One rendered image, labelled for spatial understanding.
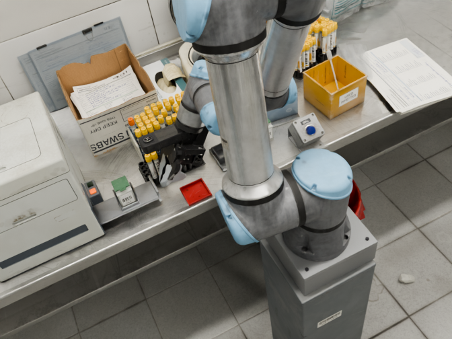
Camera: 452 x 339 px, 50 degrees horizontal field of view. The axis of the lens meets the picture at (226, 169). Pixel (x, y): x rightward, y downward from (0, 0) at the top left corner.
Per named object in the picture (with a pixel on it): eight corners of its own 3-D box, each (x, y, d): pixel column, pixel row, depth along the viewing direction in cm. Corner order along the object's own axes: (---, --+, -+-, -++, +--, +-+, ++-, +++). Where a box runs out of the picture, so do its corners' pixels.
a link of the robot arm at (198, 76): (200, 72, 106) (190, 54, 113) (185, 114, 112) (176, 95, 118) (232, 77, 110) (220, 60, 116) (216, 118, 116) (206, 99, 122)
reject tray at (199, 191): (189, 206, 129) (188, 204, 129) (179, 189, 134) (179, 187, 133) (212, 196, 131) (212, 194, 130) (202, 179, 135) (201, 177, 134)
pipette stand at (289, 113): (269, 128, 145) (266, 103, 137) (260, 114, 149) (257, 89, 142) (300, 118, 146) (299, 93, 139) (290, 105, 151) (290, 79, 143)
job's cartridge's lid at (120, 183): (116, 194, 122) (116, 193, 121) (111, 182, 125) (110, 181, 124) (131, 188, 122) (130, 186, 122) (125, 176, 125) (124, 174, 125)
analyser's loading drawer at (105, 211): (89, 234, 125) (81, 222, 121) (82, 216, 129) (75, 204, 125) (162, 200, 129) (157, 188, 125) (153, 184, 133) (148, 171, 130)
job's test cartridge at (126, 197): (123, 209, 126) (116, 194, 122) (118, 197, 129) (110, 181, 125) (137, 203, 127) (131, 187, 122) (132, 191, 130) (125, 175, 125)
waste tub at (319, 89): (329, 121, 144) (331, 95, 136) (302, 97, 152) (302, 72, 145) (365, 101, 147) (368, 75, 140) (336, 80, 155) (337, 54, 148)
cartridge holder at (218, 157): (222, 172, 136) (221, 163, 133) (209, 152, 141) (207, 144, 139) (240, 164, 137) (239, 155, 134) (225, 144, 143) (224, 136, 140)
